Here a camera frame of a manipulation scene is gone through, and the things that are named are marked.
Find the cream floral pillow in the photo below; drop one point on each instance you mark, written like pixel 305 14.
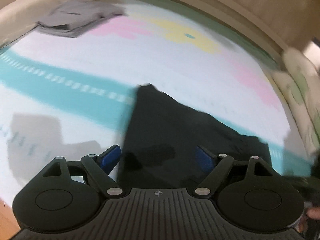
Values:
pixel 299 85

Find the grey folded garment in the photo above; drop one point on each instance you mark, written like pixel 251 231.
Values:
pixel 75 17

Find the black pants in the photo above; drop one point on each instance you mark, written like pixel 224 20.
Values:
pixel 161 141

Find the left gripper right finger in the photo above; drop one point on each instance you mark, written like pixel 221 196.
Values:
pixel 231 176

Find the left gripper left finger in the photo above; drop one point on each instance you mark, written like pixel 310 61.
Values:
pixel 88 176

